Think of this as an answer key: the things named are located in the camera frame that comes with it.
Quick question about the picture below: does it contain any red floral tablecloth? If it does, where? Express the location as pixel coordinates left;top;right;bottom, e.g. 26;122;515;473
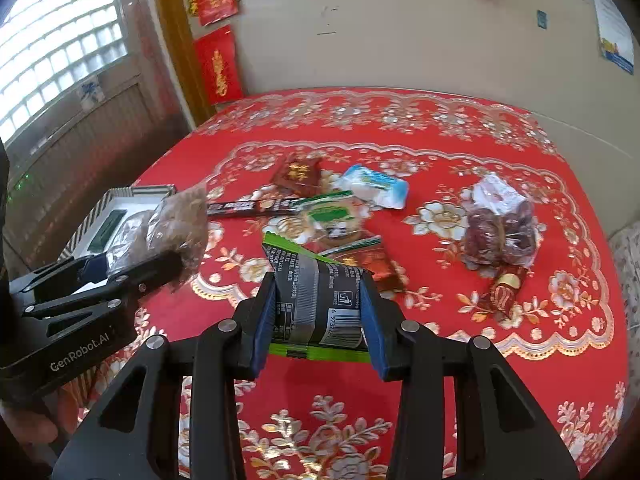
65;87;631;480

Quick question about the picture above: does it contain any dark red square snack packet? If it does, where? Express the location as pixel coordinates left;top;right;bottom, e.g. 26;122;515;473
270;152;323;197

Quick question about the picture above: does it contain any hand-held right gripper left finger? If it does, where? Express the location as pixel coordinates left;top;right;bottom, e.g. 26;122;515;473
52;272;278;480

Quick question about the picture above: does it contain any clear bag of red dates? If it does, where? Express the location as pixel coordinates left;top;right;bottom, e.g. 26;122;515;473
462;172;540;267

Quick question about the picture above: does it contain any clear snack packet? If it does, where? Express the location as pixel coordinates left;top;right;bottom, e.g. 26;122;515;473
106;210;157;273

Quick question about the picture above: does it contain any blue white window sticker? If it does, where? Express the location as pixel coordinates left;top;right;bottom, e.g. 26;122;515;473
80;77;107;109

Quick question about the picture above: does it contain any black green snack packet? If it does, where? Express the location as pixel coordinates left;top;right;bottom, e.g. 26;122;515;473
261;231;375;363

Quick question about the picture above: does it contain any glossy red brown snack packet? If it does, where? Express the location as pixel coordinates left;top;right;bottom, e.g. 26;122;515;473
320;235;407;297

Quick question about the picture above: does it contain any long black snack bar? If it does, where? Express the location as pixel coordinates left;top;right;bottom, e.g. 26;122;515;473
206;197;306;219

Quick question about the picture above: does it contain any white blue wall poster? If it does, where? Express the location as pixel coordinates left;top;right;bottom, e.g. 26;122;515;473
587;0;636;77

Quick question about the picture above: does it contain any person's left hand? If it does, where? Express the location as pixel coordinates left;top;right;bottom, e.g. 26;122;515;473
0;399;59;447

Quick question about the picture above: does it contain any red gold candy packet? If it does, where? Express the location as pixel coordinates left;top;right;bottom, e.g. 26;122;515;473
477;264;528;318

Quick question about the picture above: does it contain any blue white snack packet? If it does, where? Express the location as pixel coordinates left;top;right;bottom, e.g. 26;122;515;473
340;164;410;210

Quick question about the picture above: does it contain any wooden door frame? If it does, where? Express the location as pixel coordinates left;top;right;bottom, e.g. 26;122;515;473
147;0;213;131

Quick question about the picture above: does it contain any glass block window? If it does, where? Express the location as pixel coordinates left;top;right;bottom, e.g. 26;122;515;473
0;0;132;143

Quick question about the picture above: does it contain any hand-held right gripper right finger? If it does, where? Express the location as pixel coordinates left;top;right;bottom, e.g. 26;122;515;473
357;275;581;480

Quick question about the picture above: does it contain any striped cardboard box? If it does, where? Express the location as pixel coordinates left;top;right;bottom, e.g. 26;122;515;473
57;185;178;262

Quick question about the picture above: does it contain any grey patterned cloth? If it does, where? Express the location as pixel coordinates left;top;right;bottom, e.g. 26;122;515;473
606;224;640;366

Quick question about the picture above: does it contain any round green label pastry packet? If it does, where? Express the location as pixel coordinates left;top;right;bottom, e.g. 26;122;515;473
277;192;373;247

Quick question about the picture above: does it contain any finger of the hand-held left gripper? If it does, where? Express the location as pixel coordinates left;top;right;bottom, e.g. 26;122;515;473
9;254;109;307
22;251;184;337

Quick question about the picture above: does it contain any clear bag of brown snack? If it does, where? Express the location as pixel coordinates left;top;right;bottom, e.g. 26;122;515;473
144;185;212;292

